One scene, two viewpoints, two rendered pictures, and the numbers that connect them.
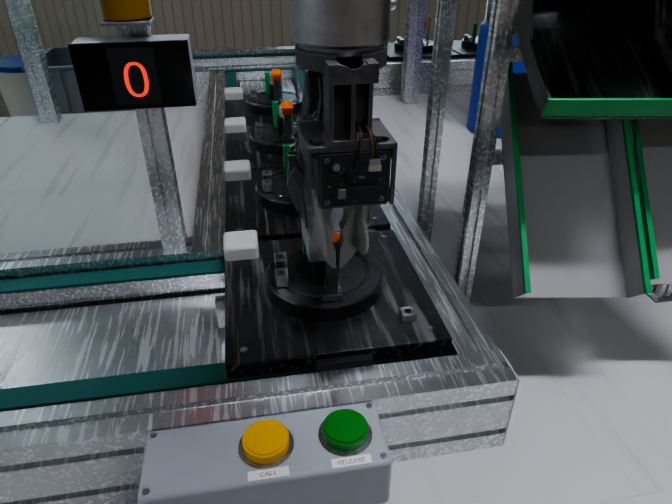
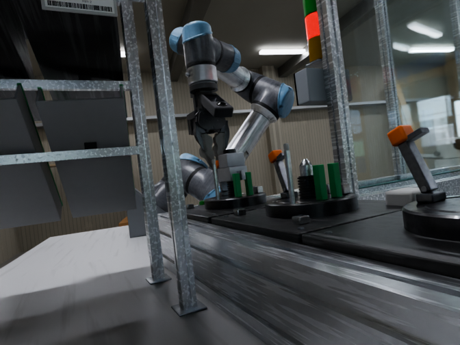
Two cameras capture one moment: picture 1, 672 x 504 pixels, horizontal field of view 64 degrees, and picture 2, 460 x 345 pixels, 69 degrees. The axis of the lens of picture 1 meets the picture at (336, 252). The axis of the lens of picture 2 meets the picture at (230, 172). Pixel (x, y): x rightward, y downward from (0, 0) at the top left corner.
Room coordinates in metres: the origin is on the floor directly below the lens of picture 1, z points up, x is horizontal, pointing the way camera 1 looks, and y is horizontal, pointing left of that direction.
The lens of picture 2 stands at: (1.25, -0.20, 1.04)
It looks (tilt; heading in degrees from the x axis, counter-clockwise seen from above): 0 degrees down; 163
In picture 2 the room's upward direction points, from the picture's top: 7 degrees counter-clockwise
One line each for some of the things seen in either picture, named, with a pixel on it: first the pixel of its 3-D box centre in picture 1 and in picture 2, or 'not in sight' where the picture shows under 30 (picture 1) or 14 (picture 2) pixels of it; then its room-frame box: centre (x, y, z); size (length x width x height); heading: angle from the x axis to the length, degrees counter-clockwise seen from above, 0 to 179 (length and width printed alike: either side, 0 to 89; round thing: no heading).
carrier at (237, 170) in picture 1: (298, 170); (308, 183); (0.78, 0.06, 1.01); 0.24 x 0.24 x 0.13; 10
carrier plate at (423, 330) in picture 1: (324, 291); (236, 208); (0.53, 0.01, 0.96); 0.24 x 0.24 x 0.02; 10
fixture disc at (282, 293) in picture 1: (324, 278); (235, 200); (0.53, 0.01, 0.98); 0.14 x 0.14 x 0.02
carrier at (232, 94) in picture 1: (274, 88); not in sight; (1.27, 0.14, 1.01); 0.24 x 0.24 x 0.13; 10
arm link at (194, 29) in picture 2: not in sight; (199, 47); (0.43, 0.00, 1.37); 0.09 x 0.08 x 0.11; 130
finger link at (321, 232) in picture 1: (324, 236); (215, 151); (0.43, 0.01, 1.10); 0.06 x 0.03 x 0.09; 10
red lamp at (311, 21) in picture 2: not in sight; (317, 27); (0.62, 0.22, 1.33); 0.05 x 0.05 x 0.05
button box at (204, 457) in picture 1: (268, 466); not in sight; (0.31, 0.06, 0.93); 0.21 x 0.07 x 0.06; 100
